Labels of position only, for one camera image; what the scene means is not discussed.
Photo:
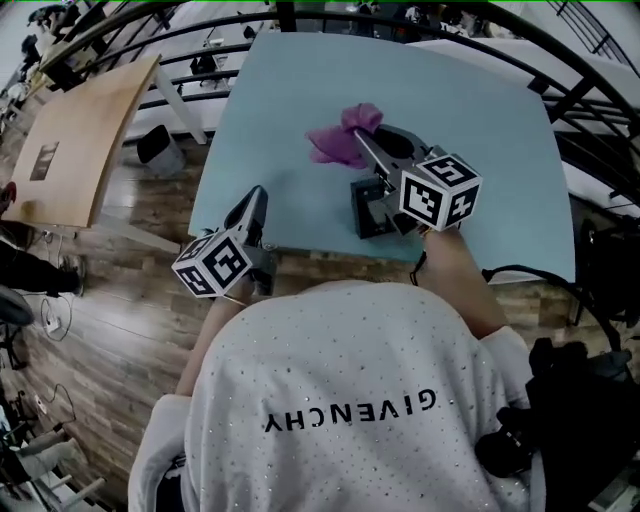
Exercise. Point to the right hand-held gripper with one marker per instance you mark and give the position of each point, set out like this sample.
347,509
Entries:
440,195

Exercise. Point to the grey office chair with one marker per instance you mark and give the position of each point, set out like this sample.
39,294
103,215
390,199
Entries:
15,305

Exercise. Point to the light blue table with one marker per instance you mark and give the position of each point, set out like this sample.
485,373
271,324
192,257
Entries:
450,90

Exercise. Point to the white power strip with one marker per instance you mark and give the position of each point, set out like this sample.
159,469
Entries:
52,324
40,405

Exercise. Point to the person's right forearm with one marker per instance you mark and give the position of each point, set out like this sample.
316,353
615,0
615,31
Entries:
460,280

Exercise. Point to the person's white studded shirt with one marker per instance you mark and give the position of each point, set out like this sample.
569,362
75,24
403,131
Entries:
340,360

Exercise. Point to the black office chair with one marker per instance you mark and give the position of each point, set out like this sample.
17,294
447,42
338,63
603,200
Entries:
610,270

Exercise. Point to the light wooden table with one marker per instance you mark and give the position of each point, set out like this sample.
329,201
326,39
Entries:
80,135

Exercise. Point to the purple cloth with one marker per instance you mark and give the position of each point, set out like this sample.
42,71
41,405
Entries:
335,145

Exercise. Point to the black backpack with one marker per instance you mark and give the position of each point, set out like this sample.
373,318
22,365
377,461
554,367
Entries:
575,400

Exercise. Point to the grey trash bin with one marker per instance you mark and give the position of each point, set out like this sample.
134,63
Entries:
162,155

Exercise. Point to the person's left forearm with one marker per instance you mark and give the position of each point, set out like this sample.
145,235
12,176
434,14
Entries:
210,330

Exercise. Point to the dark sheet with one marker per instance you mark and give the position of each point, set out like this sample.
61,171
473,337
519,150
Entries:
45,161

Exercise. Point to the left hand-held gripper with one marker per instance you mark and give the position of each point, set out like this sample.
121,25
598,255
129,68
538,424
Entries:
220,265

